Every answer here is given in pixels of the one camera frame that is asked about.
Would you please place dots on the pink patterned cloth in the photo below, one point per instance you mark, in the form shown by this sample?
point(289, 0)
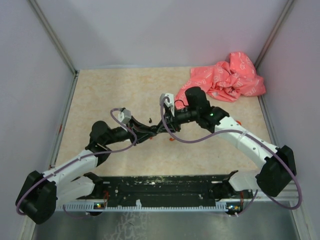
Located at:
point(225, 81)

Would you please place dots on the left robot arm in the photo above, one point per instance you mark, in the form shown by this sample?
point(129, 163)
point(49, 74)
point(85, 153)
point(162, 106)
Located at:
point(43, 192)

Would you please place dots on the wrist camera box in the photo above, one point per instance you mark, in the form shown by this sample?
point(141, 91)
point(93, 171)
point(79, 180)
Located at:
point(167, 100)
point(124, 116)

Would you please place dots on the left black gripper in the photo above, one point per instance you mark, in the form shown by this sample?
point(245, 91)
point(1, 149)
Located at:
point(140, 130)

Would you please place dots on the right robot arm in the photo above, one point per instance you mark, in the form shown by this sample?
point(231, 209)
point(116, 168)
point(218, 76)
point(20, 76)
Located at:
point(276, 164)

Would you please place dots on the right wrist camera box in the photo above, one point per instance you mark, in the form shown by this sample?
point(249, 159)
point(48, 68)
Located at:
point(167, 100)

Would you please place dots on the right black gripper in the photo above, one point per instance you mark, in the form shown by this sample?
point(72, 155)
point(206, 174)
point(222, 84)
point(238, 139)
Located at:
point(172, 122)

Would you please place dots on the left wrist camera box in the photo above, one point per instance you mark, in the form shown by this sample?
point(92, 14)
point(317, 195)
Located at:
point(124, 116)

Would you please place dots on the black charging case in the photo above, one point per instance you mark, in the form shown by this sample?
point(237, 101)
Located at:
point(153, 128)

